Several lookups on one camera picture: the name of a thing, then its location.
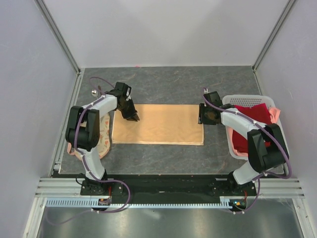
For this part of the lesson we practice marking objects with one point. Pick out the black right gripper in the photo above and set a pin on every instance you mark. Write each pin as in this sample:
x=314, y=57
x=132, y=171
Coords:
x=201, y=119

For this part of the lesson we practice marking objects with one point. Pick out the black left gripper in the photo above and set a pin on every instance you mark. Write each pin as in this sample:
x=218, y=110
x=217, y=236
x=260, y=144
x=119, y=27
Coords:
x=132, y=114

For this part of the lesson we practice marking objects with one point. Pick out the peach cloth napkin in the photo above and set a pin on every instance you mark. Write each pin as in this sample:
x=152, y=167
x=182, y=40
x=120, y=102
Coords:
x=160, y=124

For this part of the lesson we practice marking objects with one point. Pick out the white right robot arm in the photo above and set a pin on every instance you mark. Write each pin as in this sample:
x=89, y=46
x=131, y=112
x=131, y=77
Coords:
x=253, y=130

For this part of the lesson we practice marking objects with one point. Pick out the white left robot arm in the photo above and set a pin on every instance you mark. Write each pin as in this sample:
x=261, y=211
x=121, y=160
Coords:
x=83, y=127

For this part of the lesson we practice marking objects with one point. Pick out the floral oven mitt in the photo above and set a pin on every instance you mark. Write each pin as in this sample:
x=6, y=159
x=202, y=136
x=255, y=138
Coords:
x=104, y=143

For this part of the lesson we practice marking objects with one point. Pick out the metal spoon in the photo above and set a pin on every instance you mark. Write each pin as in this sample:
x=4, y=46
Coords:
x=95, y=93

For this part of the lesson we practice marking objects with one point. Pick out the white perforated plastic basket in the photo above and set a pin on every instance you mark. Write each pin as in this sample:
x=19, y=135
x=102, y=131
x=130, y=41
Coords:
x=241, y=124

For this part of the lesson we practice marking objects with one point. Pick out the red cloth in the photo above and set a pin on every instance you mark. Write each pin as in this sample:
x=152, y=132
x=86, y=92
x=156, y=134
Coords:
x=258, y=112

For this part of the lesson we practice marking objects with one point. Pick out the pink cloth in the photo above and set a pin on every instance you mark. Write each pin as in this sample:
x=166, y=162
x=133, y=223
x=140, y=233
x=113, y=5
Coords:
x=274, y=111

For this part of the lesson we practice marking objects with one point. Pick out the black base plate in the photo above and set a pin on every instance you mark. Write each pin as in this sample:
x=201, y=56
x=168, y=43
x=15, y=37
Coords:
x=167, y=188

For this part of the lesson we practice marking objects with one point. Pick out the grey slotted cable duct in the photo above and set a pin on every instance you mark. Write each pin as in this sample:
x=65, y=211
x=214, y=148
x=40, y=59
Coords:
x=98, y=203

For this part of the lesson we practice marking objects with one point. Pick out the right aluminium frame post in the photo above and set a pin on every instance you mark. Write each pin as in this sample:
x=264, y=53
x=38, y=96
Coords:
x=273, y=34

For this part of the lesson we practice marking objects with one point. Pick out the aluminium frame post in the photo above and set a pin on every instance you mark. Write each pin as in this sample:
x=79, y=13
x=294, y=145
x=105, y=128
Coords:
x=273, y=34
x=57, y=33

